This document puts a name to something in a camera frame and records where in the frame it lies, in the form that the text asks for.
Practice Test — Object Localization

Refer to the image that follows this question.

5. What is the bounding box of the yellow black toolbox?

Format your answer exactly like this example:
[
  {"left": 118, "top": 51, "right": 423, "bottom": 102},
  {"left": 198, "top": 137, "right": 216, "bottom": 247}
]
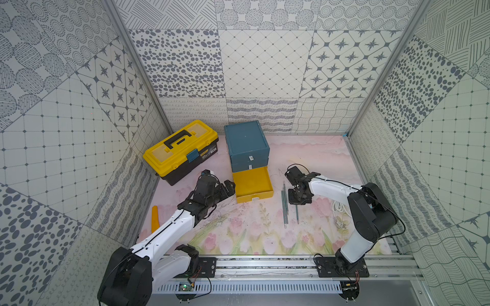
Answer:
[{"left": 143, "top": 120, "right": 219, "bottom": 186}]

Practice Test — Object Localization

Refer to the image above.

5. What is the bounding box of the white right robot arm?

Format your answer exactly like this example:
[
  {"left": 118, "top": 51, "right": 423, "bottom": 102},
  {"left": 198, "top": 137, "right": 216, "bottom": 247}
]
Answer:
[{"left": 285, "top": 164, "right": 401, "bottom": 277}]

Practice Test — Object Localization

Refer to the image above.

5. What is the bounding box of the teal drawer cabinet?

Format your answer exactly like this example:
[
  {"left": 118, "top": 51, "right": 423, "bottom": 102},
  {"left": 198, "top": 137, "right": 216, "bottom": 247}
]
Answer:
[{"left": 224, "top": 121, "right": 270, "bottom": 173}]

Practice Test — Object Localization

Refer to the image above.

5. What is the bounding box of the green striped pencil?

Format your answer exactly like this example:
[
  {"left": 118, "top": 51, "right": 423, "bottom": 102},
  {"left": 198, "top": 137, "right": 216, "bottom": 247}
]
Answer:
[{"left": 281, "top": 190, "right": 288, "bottom": 229}]

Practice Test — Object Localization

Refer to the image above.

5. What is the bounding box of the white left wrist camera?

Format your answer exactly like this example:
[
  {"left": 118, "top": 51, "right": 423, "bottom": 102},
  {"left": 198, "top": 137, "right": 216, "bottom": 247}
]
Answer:
[{"left": 201, "top": 170, "right": 214, "bottom": 176}]

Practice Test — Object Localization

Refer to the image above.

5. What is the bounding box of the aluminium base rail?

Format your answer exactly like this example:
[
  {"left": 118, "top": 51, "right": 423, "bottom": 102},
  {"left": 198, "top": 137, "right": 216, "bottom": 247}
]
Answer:
[{"left": 201, "top": 255, "right": 422, "bottom": 281}]

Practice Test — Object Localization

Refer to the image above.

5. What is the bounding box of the orange object at wall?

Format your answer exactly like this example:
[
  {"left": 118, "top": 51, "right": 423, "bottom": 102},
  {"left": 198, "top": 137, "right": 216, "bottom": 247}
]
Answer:
[{"left": 151, "top": 206, "right": 160, "bottom": 233}]

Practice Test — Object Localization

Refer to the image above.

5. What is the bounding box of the yellow bottom drawer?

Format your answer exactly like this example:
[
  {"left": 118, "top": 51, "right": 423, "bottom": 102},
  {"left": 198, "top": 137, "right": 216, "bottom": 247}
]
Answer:
[{"left": 232, "top": 167, "right": 274, "bottom": 203}]

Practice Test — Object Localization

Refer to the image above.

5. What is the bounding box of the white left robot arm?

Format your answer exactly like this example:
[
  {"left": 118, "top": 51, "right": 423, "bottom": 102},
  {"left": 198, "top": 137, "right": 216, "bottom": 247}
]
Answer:
[{"left": 97, "top": 170, "right": 236, "bottom": 305}]

